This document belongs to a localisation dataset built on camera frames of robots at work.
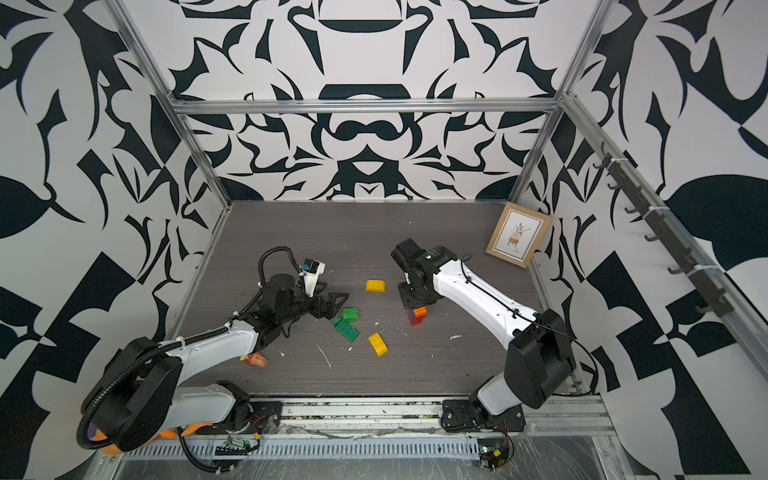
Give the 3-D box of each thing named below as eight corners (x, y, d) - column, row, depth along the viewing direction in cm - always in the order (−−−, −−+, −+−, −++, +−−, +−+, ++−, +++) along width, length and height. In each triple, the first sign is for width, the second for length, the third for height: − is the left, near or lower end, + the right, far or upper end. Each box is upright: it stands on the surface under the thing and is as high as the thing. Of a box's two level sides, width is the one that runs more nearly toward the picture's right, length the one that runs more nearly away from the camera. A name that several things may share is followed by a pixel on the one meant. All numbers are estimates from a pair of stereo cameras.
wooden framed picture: (485, 253, 106) (497, 226, 95) (495, 229, 113) (507, 202, 102) (526, 269, 102) (544, 243, 91) (534, 244, 109) (551, 217, 98)
